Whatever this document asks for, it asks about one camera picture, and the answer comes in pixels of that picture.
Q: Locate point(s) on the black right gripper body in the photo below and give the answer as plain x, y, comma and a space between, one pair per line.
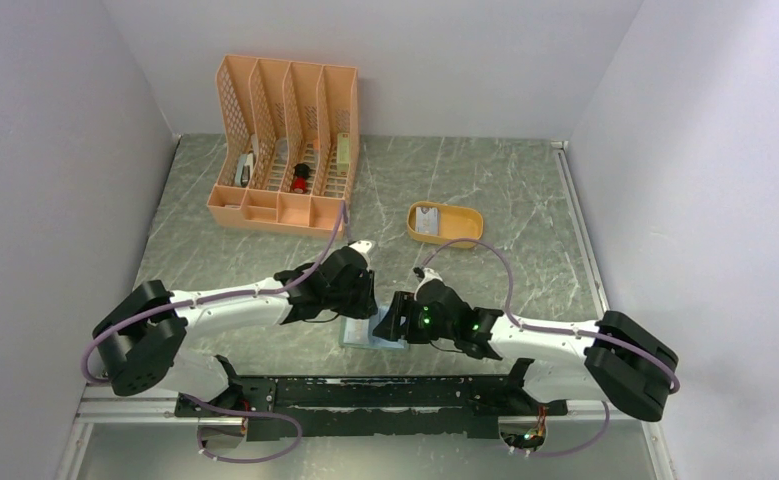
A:
422, 328

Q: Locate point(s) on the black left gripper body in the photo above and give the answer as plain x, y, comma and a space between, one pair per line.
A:
354, 301

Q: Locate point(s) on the green leather card holder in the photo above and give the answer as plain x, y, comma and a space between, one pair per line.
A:
359, 333

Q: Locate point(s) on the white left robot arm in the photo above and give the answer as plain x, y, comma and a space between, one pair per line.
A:
143, 341

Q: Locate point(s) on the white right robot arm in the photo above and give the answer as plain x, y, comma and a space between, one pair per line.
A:
612, 359

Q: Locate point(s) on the grey credit card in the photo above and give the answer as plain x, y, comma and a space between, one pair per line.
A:
427, 220

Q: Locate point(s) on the yellow oval tray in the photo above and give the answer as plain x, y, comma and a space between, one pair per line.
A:
458, 223

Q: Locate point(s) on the red black stamp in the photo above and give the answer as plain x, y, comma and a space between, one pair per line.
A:
302, 172

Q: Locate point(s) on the pale green eraser box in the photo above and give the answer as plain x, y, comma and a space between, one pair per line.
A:
343, 154

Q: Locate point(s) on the grey white utility knife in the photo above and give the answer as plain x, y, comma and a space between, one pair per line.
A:
244, 169

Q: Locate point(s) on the orange plastic desk organizer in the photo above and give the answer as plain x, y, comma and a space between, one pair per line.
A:
286, 112

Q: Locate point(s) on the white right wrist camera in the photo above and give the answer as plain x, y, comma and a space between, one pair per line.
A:
425, 276

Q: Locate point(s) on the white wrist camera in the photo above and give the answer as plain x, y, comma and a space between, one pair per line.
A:
364, 247
425, 276

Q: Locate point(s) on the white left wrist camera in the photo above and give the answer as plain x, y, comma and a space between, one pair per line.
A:
364, 247

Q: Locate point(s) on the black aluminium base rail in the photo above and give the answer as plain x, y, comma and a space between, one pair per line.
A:
477, 407

